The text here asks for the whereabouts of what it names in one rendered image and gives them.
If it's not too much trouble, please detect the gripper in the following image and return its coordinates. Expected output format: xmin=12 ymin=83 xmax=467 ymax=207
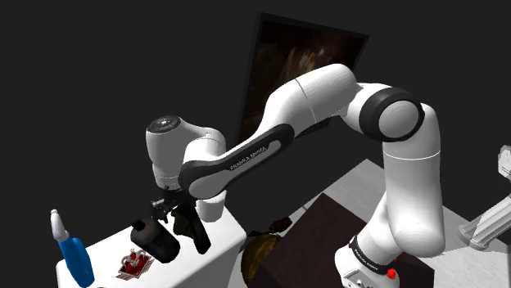
xmin=150 ymin=186 xmax=212 ymax=255

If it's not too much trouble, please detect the white toilet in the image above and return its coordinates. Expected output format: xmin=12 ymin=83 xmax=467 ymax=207
xmin=55 ymin=205 xmax=247 ymax=288

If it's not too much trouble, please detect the black pump bottle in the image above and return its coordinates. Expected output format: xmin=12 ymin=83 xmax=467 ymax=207
xmin=129 ymin=218 xmax=182 ymax=264

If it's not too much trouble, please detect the brown round basket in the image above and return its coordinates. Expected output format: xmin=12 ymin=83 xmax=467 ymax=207
xmin=240 ymin=232 xmax=283 ymax=288

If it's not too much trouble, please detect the red and white small box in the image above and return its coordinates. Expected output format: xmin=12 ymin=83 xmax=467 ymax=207
xmin=115 ymin=248 xmax=156 ymax=281

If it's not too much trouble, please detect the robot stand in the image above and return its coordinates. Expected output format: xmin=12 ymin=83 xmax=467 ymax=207
xmin=249 ymin=192 xmax=436 ymax=288

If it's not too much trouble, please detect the blue spray bottle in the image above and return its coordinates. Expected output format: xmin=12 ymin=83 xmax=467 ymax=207
xmin=49 ymin=209 xmax=96 ymax=288

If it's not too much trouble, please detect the dark framed wall picture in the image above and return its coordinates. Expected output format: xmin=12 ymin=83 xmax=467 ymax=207
xmin=237 ymin=11 xmax=370 ymax=150

